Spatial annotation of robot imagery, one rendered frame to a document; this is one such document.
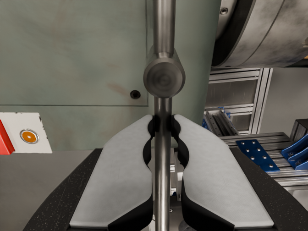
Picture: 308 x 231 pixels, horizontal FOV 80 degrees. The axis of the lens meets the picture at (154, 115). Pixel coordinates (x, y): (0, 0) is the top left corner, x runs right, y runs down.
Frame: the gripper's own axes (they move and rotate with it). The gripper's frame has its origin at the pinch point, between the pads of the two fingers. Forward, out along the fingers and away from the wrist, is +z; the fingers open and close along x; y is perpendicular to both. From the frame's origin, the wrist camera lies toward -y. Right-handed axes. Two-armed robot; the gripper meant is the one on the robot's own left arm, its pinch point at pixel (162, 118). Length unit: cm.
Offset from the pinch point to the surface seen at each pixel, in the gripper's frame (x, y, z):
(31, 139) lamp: -20.0, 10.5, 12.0
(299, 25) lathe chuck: 18.1, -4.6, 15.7
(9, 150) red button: -23.8, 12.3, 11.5
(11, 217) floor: -201, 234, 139
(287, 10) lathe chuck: 15.6, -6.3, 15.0
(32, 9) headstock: -14.1, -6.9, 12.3
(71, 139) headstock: -14.0, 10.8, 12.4
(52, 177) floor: -122, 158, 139
